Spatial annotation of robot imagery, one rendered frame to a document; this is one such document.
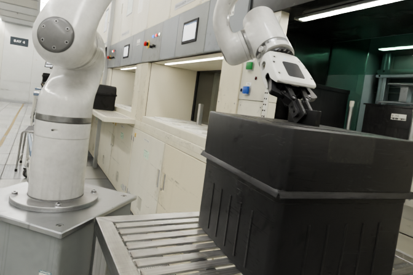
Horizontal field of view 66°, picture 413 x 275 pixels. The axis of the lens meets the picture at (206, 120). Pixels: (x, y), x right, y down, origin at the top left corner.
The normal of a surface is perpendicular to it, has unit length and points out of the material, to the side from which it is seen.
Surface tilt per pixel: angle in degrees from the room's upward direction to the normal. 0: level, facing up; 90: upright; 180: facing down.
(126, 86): 90
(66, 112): 89
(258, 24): 66
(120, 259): 0
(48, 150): 90
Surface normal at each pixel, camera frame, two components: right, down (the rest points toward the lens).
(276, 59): 0.26, -0.65
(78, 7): 0.39, -0.33
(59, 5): 0.11, -0.45
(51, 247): -0.29, 0.02
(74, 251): 0.95, 0.15
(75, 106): 0.73, 0.00
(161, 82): 0.47, 0.11
